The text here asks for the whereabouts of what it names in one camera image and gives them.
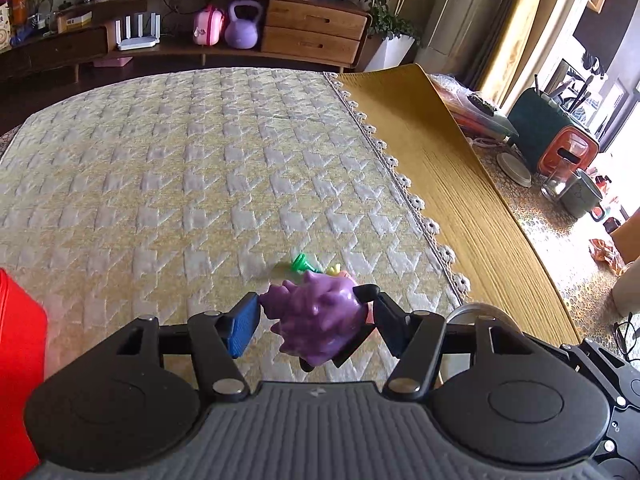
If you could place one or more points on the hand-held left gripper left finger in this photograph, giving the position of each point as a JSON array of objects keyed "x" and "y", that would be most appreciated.
[{"x": 245, "y": 327}]

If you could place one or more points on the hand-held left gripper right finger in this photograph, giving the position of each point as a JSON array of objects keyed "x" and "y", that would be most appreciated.
[{"x": 395, "y": 337}]

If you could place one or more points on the purple spiky monster toy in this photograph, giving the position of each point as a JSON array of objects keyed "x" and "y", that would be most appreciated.
[{"x": 320, "y": 310}]

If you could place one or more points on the red tin box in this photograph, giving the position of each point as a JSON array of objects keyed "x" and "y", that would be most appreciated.
[{"x": 20, "y": 360}]

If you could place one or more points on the small green plastic toy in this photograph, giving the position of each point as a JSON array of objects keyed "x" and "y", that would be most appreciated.
[{"x": 301, "y": 263}]

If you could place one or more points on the small yellow plastic toy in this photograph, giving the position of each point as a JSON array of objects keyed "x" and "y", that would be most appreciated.
[{"x": 333, "y": 270}]

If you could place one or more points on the orange snack packet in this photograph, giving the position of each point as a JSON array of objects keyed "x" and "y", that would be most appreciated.
[{"x": 606, "y": 256}]

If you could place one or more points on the quilted beige table cover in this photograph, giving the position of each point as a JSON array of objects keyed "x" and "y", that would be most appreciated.
[{"x": 175, "y": 185}]

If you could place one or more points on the yellow wood grain mat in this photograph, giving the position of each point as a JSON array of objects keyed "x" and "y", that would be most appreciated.
[{"x": 450, "y": 160}]

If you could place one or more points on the green mug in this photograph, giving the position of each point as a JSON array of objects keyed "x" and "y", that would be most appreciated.
[{"x": 580, "y": 197}]

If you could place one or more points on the clear glass cup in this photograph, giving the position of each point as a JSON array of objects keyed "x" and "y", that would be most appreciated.
[{"x": 556, "y": 185}]

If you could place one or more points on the white round lid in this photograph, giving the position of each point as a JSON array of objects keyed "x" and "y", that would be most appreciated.
[{"x": 514, "y": 169}]

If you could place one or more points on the stack of plastic packets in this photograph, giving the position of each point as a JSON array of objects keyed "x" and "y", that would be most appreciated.
[{"x": 475, "y": 110}]

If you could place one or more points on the teal holder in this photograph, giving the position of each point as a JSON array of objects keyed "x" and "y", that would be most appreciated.
[{"x": 532, "y": 125}]

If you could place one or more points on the purple kettlebell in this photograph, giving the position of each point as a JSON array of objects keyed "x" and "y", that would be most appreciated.
[{"x": 242, "y": 32}]

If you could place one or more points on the flat pink box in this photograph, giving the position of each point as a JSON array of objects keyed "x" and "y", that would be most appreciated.
[{"x": 112, "y": 61}]

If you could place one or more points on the pink toy suitcase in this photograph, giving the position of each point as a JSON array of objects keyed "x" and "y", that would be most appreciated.
[{"x": 207, "y": 27}]

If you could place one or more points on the white router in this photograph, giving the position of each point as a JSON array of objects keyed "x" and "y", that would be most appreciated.
[{"x": 137, "y": 42}]

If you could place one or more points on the wooden TV cabinet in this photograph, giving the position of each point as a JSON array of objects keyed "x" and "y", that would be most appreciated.
[{"x": 310, "y": 25}]

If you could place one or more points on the beige curtain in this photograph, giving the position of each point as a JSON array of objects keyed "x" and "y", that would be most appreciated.
[{"x": 500, "y": 25}]

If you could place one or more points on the tall potted plant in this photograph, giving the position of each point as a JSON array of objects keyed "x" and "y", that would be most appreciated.
[{"x": 385, "y": 5}]

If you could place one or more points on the flat cardboard box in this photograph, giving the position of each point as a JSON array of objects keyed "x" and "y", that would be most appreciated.
[{"x": 74, "y": 22}]

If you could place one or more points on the blue toy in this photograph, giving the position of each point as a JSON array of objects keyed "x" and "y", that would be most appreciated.
[{"x": 20, "y": 38}]

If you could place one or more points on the yellow printed box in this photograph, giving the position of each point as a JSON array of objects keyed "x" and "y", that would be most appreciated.
[{"x": 5, "y": 30}]

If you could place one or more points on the small leafy potted plant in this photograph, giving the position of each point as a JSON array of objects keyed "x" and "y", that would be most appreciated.
[{"x": 37, "y": 5}]

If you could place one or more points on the red gift bag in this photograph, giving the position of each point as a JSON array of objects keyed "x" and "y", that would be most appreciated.
[{"x": 15, "y": 2}]

